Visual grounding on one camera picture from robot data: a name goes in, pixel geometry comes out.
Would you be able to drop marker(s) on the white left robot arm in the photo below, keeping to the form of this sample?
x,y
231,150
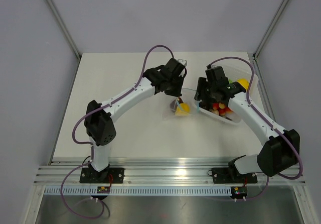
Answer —
x,y
101,117

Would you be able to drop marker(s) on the yellow bell pepper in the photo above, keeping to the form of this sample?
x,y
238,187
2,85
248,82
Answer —
x,y
182,110

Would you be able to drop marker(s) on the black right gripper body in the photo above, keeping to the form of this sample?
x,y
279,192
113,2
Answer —
x,y
205,91

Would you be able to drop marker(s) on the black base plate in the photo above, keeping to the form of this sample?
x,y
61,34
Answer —
x,y
222,176
111,174

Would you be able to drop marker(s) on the left controller board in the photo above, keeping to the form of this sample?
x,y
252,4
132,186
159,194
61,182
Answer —
x,y
103,190

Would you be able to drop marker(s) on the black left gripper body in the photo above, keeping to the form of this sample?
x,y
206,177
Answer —
x,y
174,89

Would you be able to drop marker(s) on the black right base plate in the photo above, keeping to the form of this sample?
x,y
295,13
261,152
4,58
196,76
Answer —
x,y
222,176

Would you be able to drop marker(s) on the dark purple mangosteen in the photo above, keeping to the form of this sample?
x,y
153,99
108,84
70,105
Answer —
x,y
205,105

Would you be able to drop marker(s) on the white slotted cable duct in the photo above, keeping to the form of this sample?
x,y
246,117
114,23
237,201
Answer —
x,y
142,190

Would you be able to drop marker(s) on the clear zip bag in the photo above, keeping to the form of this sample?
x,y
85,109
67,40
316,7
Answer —
x,y
187,97

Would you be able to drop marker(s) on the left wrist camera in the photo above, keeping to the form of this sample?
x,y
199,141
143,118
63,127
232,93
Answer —
x,y
183,62

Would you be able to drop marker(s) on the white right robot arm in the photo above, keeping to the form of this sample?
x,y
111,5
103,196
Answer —
x,y
280,148

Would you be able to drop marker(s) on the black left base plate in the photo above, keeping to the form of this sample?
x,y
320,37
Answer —
x,y
111,174

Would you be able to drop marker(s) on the white garlic bulb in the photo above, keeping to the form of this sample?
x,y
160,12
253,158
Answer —
x,y
215,112

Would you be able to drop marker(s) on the right controller board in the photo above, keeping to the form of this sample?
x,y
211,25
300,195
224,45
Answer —
x,y
239,192

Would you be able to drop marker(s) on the controller board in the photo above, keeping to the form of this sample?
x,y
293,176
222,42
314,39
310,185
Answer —
x,y
103,190
239,192

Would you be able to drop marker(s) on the yellow lemon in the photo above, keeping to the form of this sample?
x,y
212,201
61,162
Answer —
x,y
244,83

